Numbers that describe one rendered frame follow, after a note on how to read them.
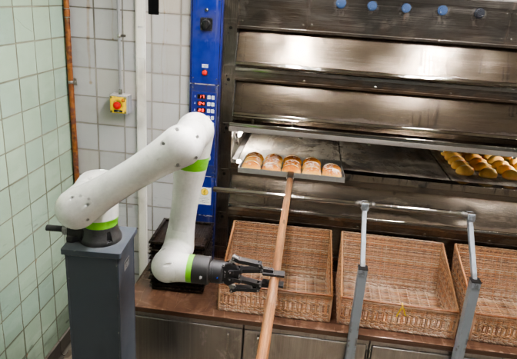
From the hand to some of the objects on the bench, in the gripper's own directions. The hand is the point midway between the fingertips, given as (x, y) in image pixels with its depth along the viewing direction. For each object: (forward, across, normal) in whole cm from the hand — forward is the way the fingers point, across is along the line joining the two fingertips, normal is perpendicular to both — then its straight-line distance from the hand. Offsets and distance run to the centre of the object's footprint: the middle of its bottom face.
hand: (273, 278), depth 160 cm
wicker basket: (+120, +61, -88) cm, 161 cm away
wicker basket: (-1, +62, -89) cm, 108 cm away
